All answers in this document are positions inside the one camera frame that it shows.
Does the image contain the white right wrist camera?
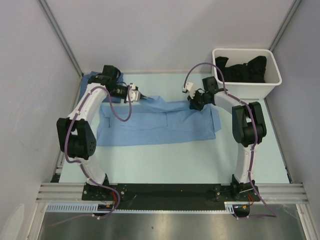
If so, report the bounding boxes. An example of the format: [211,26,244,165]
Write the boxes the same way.
[182,82,196,99]

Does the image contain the light blue long sleeve shirt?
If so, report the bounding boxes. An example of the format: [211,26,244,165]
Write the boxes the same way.
[96,96,222,147]

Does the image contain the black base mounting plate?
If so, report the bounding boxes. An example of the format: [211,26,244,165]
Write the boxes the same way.
[81,182,261,211]

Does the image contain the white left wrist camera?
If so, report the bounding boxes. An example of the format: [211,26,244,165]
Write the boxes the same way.
[126,83,141,102]

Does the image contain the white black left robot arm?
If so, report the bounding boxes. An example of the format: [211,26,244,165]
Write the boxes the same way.
[56,65,145,200]

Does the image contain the aluminium frame rail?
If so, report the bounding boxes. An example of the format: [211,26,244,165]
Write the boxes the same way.
[36,183,309,204]

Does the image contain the white slotted cable duct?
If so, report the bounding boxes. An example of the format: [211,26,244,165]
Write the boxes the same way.
[46,202,234,214]

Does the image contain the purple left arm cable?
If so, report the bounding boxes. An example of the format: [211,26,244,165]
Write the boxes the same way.
[49,84,133,222]

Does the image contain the black shirt in bin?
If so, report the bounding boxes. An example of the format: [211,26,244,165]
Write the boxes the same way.
[215,56,267,84]

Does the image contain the white plastic bin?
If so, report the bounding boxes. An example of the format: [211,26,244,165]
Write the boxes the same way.
[212,48,282,99]

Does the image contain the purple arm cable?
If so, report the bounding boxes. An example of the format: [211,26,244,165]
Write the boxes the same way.
[49,84,133,222]
[183,62,279,219]

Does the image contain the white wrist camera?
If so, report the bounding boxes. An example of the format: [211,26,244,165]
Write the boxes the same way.
[182,82,196,99]
[126,83,141,102]

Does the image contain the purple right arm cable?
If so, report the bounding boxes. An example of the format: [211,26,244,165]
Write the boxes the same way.
[183,62,279,219]

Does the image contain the folded dark blue checked shirt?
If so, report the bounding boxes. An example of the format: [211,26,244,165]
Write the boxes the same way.
[77,71,124,104]

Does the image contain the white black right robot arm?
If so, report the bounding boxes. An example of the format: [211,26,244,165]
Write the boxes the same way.
[182,77,267,201]

